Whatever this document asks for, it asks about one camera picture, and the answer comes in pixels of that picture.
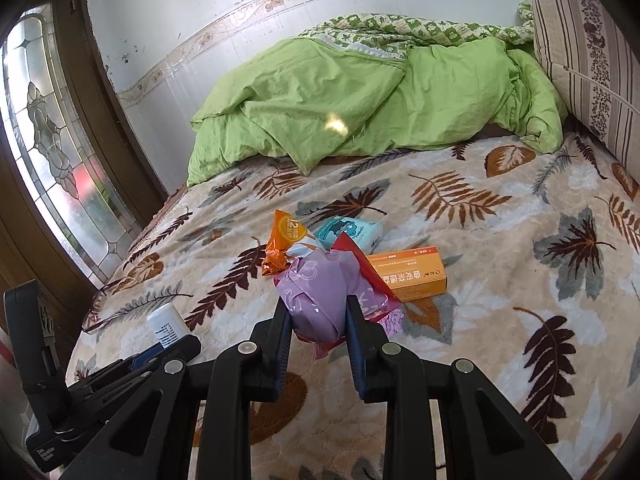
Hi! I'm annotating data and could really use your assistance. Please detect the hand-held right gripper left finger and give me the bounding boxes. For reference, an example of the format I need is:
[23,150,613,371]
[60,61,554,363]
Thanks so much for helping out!
[85,302,293,480]

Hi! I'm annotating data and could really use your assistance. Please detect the crumpled white wrapper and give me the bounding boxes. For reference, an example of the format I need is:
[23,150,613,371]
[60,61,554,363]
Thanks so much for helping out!
[286,239,323,263]

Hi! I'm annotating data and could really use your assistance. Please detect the brown wooden window frame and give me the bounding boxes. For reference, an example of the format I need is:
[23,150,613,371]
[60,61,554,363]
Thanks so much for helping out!
[0,0,171,341]

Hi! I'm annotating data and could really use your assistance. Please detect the orange cardboard box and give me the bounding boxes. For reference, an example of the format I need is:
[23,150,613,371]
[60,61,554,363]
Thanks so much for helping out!
[365,246,448,303]

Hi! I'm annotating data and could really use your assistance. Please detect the orange snack packet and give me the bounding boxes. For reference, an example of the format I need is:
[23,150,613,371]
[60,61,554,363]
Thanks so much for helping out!
[263,209,313,278]

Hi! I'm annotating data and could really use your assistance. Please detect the leaf print blanket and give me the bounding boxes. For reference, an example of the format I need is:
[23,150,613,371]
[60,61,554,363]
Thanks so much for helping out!
[65,130,640,480]

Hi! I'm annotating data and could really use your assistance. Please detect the purple plastic packet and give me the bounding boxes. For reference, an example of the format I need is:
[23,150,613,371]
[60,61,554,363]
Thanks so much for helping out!
[276,250,406,345]

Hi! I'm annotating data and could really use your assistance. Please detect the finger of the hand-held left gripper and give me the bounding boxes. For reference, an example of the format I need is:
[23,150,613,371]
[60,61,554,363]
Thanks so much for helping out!
[127,335,202,368]
[65,359,163,423]

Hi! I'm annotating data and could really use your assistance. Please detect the stained glass window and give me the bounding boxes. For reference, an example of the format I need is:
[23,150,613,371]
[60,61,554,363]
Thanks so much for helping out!
[0,2,143,273]

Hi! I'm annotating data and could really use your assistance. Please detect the teal tissue packet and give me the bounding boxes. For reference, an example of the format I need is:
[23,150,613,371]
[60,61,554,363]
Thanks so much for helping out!
[312,216,385,256]

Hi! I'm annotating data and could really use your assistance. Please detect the white plastic bottle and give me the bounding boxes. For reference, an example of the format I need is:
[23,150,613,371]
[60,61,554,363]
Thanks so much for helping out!
[146,302,193,351]

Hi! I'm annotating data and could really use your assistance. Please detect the green patterned quilt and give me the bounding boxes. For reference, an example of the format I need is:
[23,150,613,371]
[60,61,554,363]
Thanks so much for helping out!
[299,0,536,61]

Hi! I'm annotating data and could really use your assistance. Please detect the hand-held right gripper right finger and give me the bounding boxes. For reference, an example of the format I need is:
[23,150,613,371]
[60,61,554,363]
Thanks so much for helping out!
[345,295,576,480]

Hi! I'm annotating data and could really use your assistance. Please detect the striped beige cushion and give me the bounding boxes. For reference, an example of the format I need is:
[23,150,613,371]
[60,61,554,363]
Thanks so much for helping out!
[531,0,640,183]

